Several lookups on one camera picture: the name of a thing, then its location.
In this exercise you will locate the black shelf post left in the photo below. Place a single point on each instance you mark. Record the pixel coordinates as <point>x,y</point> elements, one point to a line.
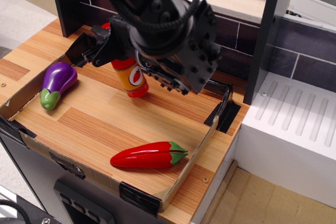
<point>70,16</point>

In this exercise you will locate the red toy chili pepper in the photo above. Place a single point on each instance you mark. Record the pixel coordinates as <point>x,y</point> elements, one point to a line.
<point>154,155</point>

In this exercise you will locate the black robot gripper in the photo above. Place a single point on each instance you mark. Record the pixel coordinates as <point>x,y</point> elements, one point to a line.
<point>171,40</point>

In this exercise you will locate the black shelf post right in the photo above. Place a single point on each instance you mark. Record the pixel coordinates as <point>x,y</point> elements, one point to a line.
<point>274,12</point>

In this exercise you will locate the white toy sink drainboard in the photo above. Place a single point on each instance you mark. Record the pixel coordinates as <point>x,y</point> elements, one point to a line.
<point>288,138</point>

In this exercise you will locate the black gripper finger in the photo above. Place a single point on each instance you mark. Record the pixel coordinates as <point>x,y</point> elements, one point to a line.
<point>96,54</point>

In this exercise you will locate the black shelf post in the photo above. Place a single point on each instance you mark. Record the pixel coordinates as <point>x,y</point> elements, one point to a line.
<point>70,16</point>
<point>274,12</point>

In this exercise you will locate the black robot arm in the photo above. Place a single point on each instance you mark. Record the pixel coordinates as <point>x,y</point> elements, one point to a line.
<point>172,40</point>

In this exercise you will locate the red hot sauce bottle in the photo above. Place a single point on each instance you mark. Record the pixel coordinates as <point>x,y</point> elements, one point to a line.
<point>128,71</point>

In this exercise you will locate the black control panel with buttons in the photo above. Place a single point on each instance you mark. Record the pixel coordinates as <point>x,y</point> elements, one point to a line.
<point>79,208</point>

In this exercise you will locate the cardboard fence with black tape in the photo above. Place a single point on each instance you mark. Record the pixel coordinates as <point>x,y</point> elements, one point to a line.
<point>95,120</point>

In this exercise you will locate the purple toy eggplant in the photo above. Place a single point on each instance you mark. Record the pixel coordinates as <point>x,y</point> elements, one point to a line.
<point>58,78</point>

